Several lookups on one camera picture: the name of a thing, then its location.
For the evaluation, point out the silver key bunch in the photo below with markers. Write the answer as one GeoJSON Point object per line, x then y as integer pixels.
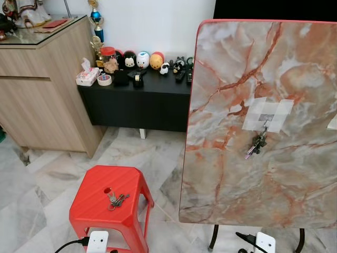
{"type": "Point", "coordinates": [114, 200]}

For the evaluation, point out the key bunch with purple tag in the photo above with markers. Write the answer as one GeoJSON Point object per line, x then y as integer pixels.
{"type": "Point", "coordinates": [257, 142]}

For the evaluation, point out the black remote control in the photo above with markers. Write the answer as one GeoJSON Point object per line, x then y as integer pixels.
{"type": "Point", "coordinates": [180, 75]}

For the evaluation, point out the small black figurine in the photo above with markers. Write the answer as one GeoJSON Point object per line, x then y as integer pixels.
{"type": "Point", "coordinates": [179, 64]}

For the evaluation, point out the small panda figurine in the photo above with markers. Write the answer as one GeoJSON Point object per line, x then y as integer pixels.
{"type": "Point", "coordinates": [165, 68]}

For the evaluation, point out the yellow round bear figurine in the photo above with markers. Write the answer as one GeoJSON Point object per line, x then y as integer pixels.
{"type": "Point", "coordinates": [156, 61]}

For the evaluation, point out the black low console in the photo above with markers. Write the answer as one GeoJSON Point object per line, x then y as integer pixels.
{"type": "Point", "coordinates": [137, 105]}

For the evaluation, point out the black tape dispenser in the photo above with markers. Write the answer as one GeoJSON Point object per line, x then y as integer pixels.
{"type": "Point", "coordinates": [138, 79]}

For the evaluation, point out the white round figurine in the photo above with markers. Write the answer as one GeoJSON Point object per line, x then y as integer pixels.
{"type": "Point", "coordinates": [143, 59]}

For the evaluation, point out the black round mouse figurine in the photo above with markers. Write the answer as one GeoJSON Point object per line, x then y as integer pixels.
{"type": "Point", "coordinates": [129, 60]}

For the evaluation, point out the small black box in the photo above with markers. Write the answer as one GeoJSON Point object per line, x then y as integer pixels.
{"type": "Point", "coordinates": [121, 78]}

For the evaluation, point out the white tape roll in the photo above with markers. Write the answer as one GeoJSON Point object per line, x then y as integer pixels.
{"type": "Point", "coordinates": [104, 80]}

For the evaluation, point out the jar with red lid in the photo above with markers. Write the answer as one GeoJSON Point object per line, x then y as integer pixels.
{"type": "Point", "coordinates": [108, 53]}

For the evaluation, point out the red plastic stool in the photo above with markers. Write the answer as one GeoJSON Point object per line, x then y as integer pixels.
{"type": "Point", "coordinates": [95, 184]}

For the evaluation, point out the small gold trophy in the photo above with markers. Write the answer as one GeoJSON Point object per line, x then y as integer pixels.
{"type": "Point", "coordinates": [96, 46]}

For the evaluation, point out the pink white tissue pack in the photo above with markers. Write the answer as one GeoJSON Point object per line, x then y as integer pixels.
{"type": "Point", "coordinates": [87, 77]}

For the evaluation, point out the tall blue gold trophy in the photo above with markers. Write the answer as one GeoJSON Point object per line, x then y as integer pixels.
{"type": "Point", "coordinates": [96, 17]}

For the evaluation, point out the light wooden cabinet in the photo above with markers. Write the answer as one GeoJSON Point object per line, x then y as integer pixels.
{"type": "Point", "coordinates": [42, 100]}

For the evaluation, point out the red booklet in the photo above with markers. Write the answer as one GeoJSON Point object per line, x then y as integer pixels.
{"type": "Point", "coordinates": [55, 23]}

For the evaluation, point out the robed porcelain figurine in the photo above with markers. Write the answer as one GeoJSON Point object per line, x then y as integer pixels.
{"type": "Point", "coordinates": [32, 13]}

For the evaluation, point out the dark small statuette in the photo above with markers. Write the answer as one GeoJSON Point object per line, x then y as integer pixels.
{"type": "Point", "coordinates": [6, 25]}

